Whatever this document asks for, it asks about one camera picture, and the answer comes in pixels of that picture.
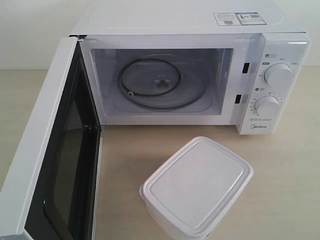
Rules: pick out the white plastic lidded container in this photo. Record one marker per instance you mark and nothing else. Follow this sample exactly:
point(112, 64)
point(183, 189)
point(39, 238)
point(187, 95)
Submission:
point(190, 193)

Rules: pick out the white microwave door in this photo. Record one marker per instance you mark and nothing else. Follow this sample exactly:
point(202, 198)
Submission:
point(51, 189)

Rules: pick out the white Midea microwave body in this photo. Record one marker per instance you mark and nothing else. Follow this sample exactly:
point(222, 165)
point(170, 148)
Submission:
point(168, 62)

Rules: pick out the lower white timer knob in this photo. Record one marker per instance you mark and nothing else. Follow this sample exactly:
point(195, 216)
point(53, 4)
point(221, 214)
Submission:
point(267, 106)

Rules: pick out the upper white control knob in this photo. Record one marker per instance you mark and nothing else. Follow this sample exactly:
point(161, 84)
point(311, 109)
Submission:
point(279, 73)

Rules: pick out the warning label sticker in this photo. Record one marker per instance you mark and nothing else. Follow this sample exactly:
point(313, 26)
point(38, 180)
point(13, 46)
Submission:
point(238, 19)

